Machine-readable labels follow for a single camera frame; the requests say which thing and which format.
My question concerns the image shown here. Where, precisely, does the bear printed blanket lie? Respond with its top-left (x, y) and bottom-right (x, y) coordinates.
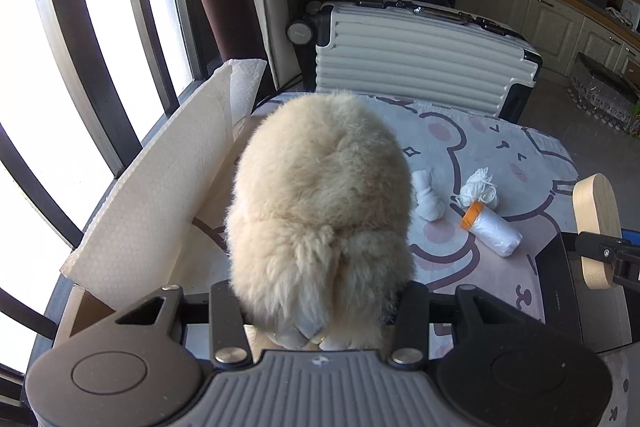
top-left (172, 91), bottom-right (582, 358)

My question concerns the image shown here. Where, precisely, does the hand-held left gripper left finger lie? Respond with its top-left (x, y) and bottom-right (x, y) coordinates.
top-left (115, 280), bottom-right (256, 367)

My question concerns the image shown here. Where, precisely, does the cream cabinet row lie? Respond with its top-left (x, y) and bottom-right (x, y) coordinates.
top-left (454, 0), bottom-right (640, 78)

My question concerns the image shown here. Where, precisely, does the white foam sheet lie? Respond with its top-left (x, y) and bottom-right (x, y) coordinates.
top-left (60, 66), bottom-right (236, 314)

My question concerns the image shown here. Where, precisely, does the cream fluffy plush toy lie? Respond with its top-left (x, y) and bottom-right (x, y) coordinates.
top-left (223, 91), bottom-right (417, 351)

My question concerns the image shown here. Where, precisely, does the plastic bag roll orange band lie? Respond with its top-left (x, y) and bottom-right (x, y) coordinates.
top-left (460, 201), bottom-right (524, 258)

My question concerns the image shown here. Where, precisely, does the black box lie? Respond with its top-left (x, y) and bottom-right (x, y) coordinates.
top-left (534, 232), bottom-right (633, 354)

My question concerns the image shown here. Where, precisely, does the barred window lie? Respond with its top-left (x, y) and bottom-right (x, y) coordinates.
top-left (0, 0), bottom-right (211, 373)

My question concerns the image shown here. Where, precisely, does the white ribbed suitcase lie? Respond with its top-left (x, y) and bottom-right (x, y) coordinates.
top-left (286, 0), bottom-right (544, 126)

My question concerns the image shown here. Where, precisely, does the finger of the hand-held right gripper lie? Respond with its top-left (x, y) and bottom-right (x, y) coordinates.
top-left (574, 231), bottom-right (640, 293)

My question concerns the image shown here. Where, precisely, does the wrapped pack of bottles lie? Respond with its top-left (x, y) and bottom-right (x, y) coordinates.
top-left (567, 52), bottom-right (640, 134)

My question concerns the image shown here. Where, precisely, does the white yarn bundle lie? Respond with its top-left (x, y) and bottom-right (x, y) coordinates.
top-left (453, 167), bottom-right (501, 210)

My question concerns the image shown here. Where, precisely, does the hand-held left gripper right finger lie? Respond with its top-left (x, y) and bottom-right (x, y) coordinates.
top-left (386, 281), bottom-right (527, 367)

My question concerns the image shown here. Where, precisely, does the white knotted cloth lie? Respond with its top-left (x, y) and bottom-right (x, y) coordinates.
top-left (411, 169), bottom-right (445, 222)

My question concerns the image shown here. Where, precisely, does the oval wooden block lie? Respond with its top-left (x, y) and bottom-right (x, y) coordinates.
top-left (572, 173), bottom-right (624, 291)

